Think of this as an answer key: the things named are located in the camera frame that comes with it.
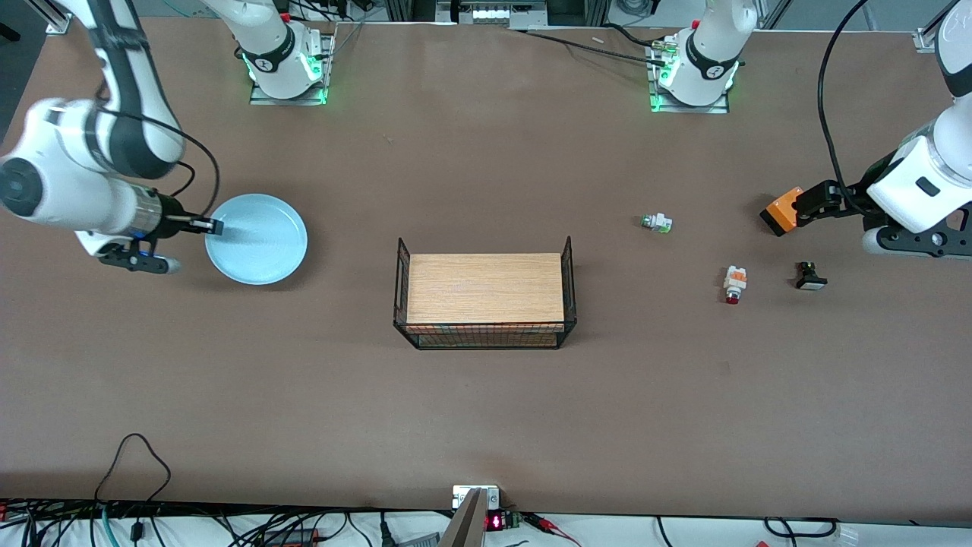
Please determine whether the small white device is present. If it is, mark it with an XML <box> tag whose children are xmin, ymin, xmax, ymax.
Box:
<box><xmin>453</xmin><ymin>485</ymin><xmax>500</xmax><ymax>510</ymax></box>

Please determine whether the red wire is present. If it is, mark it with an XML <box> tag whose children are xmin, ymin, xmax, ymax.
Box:
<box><xmin>528</xmin><ymin>515</ymin><xmax>582</xmax><ymax>547</ymax></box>

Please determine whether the black cable on table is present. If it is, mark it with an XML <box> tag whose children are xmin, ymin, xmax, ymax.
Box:
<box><xmin>524</xmin><ymin>29</ymin><xmax>669</xmax><ymax>66</ymax></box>

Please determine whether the light blue round plate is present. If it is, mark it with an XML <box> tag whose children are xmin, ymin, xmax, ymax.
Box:
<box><xmin>205</xmin><ymin>194</ymin><xmax>309</xmax><ymax>286</ymax></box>

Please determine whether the grey metal bar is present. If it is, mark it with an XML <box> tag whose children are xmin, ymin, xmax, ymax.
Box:
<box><xmin>439</xmin><ymin>488</ymin><xmax>488</xmax><ymax>547</ymax></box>

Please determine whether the black cable loop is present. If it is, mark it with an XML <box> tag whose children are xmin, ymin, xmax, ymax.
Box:
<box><xmin>763</xmin><ymin>517</ymin><xmax>840</xmax><ymax>539</ymax></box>

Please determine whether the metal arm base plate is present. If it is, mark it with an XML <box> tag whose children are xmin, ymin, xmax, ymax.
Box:
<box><xmin>249</xmin><ymin>30</ymin><xmax>336</xmax><ymax>106</ymax></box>
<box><xmin>649</xmin><ymin>38</ymin><xmax>731</xmax><ymax>115</ymax></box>

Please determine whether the orange button enclosure box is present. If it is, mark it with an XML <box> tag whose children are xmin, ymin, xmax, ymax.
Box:
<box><xmin>760</xmin><ymin>186</ymin><xmax>804</xmax><ymax>237</ymax></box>

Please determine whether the thin black looped cable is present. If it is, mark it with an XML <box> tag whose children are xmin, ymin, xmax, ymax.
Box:
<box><xmin>94</xmin><ymin>433</ymin><xmax>172</xmax><ymax>504</ymax></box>

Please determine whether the metal frame fixture with light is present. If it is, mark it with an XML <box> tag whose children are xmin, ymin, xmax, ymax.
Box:
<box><xmin>435</xmin><ymin>0</ymin><xmax>549</xmax><ymax>30</ymax></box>

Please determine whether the black wire basket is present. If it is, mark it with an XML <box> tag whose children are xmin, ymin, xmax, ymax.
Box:
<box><xmin>393</xmin><ymin>236</ymin><xmax>578</xmax><ymax>351</ymax></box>

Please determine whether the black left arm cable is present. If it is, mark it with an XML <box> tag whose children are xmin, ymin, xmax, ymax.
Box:
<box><xmin>817</xmin><ymin>0</ymin><xmax>874</xmax><ymax>215</ymax></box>

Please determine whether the wooden board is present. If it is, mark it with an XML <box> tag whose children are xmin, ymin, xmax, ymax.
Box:
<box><xmin>406</xmin><ymin>253</ymin><xmax>566</xmax><ymax>327</ymax></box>

